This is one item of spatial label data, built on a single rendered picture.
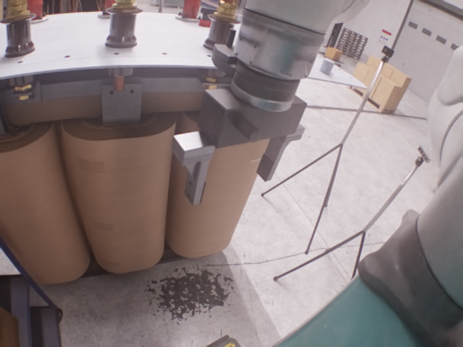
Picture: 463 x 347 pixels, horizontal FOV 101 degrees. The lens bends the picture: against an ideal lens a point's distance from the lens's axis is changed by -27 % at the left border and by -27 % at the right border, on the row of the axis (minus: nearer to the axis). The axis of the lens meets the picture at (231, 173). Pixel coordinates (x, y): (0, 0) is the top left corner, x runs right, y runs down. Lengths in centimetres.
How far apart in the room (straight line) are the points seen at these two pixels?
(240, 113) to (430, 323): 30
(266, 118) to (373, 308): 24
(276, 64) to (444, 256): 24
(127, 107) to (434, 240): 77
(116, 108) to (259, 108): 58
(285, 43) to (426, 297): 28
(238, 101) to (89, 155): 65
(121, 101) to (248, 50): 58
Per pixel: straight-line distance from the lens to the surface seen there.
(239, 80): 29
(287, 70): 26
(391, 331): 30
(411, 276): 30
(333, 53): 930
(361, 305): 28
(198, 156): 29
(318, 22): 26
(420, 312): 31
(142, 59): 60
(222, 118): 27
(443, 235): 28
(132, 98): 80
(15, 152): 88
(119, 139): 82
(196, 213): 122
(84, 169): 91
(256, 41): 26
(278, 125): 33
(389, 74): 698
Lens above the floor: 155
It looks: 40 degrees down
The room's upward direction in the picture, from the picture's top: 17 degrees clockwise
